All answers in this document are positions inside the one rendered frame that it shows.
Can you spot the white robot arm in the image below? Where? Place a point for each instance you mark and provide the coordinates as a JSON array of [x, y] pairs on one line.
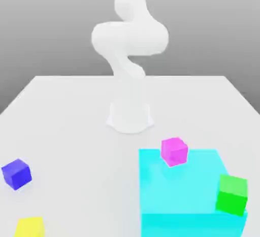
[[130, 38]]

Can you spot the small magenta cube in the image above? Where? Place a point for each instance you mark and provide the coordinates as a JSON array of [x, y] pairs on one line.
[[174, 152]]

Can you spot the small blue cube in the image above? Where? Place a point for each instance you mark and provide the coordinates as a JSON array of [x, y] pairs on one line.
[[17, 174]]

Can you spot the small green cube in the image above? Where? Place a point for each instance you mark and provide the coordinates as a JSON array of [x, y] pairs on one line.
[[232, 196]]

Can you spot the small yellow cube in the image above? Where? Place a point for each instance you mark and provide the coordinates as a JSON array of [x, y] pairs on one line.
[[29, 227]]

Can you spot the large cyan box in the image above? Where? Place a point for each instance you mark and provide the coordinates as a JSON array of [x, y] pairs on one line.
[[178, 192]]

